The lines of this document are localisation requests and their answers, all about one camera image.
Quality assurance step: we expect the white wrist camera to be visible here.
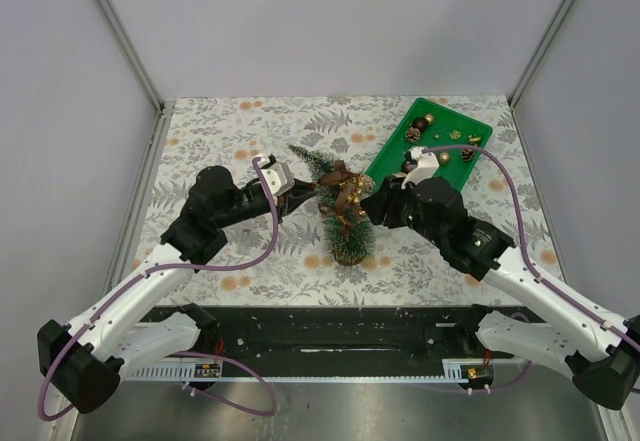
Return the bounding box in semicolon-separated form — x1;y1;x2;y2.
255;153;295;197
401;146;440;189

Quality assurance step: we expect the grey metallic ornament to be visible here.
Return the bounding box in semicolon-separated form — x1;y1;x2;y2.
236;228;255;257

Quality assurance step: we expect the white slotted cable duct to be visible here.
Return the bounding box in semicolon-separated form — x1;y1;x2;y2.
125;358;468;384

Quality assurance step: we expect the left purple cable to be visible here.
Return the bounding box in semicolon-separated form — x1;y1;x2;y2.
38;156;282;421

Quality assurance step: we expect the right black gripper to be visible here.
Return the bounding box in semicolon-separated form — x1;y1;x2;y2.
359;174;446;248

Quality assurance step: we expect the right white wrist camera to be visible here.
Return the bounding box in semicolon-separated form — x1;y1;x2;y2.
401;146;440;189

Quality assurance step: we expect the green plastic tray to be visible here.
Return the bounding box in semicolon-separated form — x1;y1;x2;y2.
365;98;493;191

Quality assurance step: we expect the dark brown matte bauble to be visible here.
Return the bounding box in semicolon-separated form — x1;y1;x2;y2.
411;117;429;132

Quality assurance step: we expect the small green christmas tree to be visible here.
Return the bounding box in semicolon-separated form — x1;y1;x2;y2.
288;144;375;266

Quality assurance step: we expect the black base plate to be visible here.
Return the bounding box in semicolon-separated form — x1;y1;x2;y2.
139;304;516;380

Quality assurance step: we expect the floral patterned table mat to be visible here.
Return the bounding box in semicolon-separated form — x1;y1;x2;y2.
130;95;561;307

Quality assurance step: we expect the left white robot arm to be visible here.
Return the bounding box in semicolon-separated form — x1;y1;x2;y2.
36;156;316;421

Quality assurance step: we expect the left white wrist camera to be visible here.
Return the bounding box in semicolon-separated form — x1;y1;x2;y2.
255;153;295;197

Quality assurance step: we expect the brown ribbon bow cluster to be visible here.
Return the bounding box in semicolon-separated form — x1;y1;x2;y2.
316;160;375;227

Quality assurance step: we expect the brown faceted bauble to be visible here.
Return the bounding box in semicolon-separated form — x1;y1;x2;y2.
402;161;416;174

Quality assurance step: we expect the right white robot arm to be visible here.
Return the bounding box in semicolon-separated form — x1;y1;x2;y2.
362;176;639;410

